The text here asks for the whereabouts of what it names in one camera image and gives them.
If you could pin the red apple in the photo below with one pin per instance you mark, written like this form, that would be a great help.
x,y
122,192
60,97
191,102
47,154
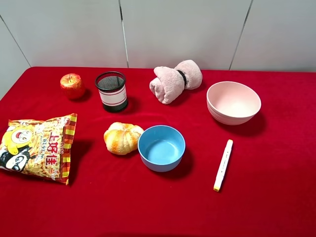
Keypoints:
x,y
72,85

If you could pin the yellow snack bag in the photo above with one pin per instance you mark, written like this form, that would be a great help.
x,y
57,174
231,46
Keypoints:
x,y
39,148

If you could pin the white yellow-capped marker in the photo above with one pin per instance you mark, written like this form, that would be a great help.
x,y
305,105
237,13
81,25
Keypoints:
x,y
223,165

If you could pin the red tablecloth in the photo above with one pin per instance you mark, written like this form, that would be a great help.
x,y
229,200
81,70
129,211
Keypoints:
x,y
269,188

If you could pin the orange bread toy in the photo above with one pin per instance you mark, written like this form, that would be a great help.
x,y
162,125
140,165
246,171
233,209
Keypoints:
x,y
122,138

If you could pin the pink bowl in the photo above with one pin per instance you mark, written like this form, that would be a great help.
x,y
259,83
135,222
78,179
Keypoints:
x,y
232,103

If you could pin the blue bowl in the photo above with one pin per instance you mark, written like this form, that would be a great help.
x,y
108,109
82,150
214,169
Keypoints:
x,y
161,148

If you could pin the pink rolled towel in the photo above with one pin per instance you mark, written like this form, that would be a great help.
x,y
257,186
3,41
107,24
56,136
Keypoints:
x,y
169,83

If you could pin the black mesh pen holder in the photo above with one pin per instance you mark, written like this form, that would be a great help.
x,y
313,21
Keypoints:
x,y
112,90

